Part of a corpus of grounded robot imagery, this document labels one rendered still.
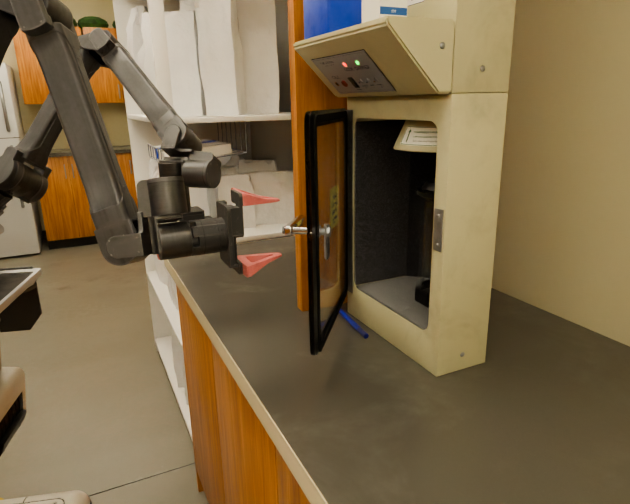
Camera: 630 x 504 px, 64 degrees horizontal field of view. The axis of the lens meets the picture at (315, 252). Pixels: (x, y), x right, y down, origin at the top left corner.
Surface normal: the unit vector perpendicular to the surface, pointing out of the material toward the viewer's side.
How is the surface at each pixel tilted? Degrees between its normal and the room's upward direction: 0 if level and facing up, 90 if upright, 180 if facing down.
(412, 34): 90
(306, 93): 90
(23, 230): 90
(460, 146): 90
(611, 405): 0
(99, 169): 76
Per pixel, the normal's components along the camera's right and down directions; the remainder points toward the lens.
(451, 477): -0.02, -0.96
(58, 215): 0.43, 0.25
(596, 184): -0.90, 0.14
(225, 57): -0.22, 0.39
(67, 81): 0.04, 0.05
